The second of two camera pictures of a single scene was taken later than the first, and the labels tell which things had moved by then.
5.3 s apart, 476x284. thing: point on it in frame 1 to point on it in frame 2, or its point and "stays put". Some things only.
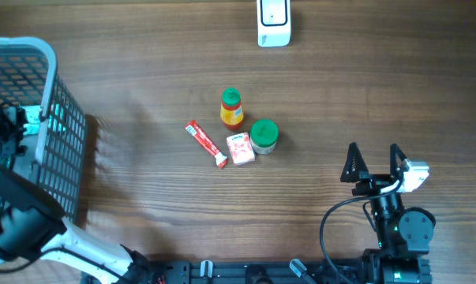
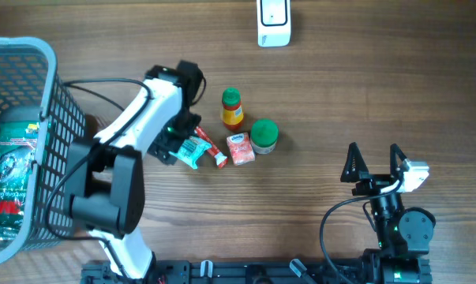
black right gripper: [372, 182] stays put
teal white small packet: [33, 124] to [189, 150]
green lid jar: [264, 136] stays put
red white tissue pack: [241, 148] stays put
